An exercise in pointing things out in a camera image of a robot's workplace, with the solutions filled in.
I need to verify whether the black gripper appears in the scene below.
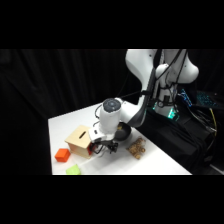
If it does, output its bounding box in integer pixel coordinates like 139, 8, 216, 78
93, 137, 120, 156

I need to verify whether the red drawer with black handle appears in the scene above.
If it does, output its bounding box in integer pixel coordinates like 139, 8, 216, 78
86, 143, 105, 158

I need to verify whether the black bowl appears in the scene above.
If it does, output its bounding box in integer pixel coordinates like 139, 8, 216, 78
113, 121, 133, 142

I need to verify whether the light wooden slotted box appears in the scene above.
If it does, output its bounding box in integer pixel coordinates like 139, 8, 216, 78
64, 125, 96, 160

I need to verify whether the light green block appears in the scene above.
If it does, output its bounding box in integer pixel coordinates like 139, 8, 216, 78
65, 163, 82, 176

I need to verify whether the orange block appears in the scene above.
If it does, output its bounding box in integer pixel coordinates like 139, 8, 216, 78
54, 148, 72, 163

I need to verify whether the black cloth-covered robot stand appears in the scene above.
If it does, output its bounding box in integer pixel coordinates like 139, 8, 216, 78
133, 103, 219, 175

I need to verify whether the black curtain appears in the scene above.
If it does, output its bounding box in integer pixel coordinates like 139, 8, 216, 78
0, 49, 224, 176

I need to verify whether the blue lit device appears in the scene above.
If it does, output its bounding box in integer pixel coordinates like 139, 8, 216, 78
179, 87, 195, 108

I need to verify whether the teal backlit keyboard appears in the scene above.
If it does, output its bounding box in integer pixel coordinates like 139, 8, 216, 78
195, 90, 222, 110

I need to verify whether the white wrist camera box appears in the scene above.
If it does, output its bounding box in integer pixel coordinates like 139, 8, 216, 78
87, 127, 108, 143

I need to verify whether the yellow cable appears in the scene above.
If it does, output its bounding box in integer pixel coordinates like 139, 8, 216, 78
209, 107, 218, 136

